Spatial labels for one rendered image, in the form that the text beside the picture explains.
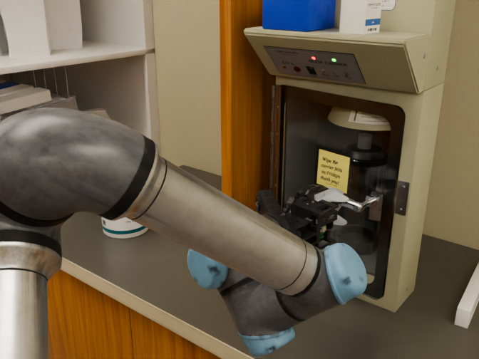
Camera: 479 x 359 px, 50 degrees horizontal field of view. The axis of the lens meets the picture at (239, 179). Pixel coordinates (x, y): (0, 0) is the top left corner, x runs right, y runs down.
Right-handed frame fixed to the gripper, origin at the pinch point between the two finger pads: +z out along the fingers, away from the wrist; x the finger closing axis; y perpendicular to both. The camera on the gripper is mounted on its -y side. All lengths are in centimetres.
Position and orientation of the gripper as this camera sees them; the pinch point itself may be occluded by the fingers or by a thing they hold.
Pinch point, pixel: (334, 199)
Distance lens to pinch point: 101.7
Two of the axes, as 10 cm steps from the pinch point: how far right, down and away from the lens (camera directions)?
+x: 0.0, -9.3, -3.6
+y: 6.8, 2.6, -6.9
